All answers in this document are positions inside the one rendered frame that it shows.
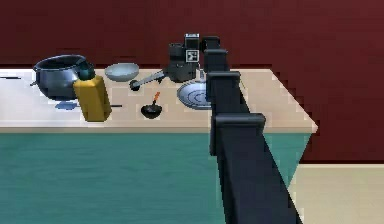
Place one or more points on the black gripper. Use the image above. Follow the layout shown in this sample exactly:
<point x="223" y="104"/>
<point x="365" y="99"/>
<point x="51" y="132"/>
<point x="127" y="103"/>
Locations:
<point x="180" y="65"/>

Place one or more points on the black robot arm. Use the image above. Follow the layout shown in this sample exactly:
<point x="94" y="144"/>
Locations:
<point x="246" y="153"/>

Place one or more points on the pale grey bowl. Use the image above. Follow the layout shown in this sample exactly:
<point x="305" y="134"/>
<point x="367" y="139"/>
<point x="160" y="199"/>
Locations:
<point x="121" y="71"/>

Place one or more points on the grey plate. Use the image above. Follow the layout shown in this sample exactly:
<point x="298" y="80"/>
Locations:
<point x="195" y="95"/>

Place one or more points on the yellow bottle with teal cap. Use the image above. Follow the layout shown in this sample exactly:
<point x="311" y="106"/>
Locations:
<point x="92" y="96"/>

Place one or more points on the small blue flat object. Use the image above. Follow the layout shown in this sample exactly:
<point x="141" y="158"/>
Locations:
<point x="66" y="106"/>

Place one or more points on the dark steel pot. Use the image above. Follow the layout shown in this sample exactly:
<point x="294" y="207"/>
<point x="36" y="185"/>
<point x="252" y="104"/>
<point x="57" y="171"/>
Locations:
<point x="57" y="76"/>

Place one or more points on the teal counter with beige top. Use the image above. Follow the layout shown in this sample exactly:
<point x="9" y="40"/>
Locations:
<point x="110" y="173"/>

